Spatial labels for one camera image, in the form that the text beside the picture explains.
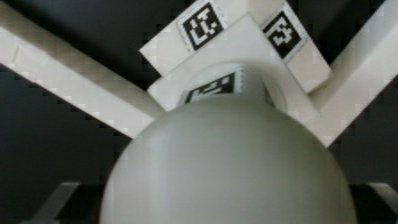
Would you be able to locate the white lamp base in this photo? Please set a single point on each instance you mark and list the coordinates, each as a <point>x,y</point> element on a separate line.
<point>233,38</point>

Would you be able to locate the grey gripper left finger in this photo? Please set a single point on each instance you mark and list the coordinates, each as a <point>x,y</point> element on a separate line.
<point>45,216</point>

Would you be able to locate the white lamp bulb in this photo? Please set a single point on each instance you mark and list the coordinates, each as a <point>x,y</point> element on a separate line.
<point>226,166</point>

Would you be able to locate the white front fence wall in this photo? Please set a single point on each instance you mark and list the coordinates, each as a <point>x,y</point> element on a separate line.
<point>41,57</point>

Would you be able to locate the white right fence block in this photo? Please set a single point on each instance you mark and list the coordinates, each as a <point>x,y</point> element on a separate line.
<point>365,69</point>

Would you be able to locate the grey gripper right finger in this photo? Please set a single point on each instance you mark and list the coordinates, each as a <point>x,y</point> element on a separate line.
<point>388,195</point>

